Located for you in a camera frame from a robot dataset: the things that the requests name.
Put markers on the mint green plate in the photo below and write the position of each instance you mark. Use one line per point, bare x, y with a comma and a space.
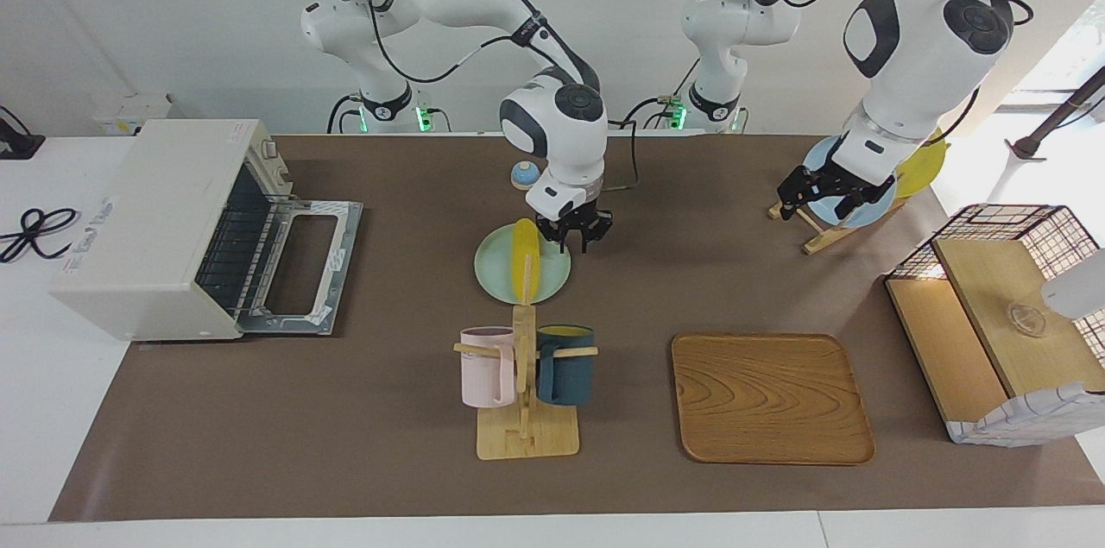
494, 267

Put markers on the white rounded object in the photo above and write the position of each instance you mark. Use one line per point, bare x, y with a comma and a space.
1079, 289

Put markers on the light blue plate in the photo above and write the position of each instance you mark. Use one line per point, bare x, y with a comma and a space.
818, 155

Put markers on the brown wooden tray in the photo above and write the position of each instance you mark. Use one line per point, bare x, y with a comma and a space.
768, 397

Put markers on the brown table mat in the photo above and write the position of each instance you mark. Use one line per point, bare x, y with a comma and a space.
345, 410

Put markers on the light wooden shelf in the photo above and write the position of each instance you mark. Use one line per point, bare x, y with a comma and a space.
993, 280

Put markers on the yellow plate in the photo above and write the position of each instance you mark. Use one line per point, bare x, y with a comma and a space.
924, 168

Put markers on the black tripod pole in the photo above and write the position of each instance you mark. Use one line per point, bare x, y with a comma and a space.
1057, 116

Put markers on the white toaster oven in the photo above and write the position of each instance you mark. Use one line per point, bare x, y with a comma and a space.
138, 229

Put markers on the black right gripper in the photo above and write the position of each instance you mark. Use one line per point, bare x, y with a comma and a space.
577, 220

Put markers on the black stand base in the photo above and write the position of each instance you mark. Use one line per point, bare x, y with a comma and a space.
17, 144

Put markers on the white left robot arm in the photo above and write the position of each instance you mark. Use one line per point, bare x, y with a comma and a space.
915, 39

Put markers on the white power strip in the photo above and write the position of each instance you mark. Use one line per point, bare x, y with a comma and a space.
129, 112

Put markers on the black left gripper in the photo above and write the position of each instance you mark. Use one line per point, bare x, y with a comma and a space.
833, 181

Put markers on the yellow corn cob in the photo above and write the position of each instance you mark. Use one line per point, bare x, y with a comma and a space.
526, 259

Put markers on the wooden mug rack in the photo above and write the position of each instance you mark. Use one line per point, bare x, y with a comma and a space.
525, 436

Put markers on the pink mug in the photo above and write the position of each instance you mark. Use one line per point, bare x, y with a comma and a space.
483, 371

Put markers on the white checked cloth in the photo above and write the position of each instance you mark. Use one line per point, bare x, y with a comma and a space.
1027, 423

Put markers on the wooden plate rack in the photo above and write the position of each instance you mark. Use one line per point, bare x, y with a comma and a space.
827, 239

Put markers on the small clear glass dish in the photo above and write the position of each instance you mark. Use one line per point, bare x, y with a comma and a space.
1026, 319

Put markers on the small blue dome bell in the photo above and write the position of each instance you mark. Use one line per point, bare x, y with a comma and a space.
520, 177

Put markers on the dark blue mug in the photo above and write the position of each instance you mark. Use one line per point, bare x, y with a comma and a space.
570, 375

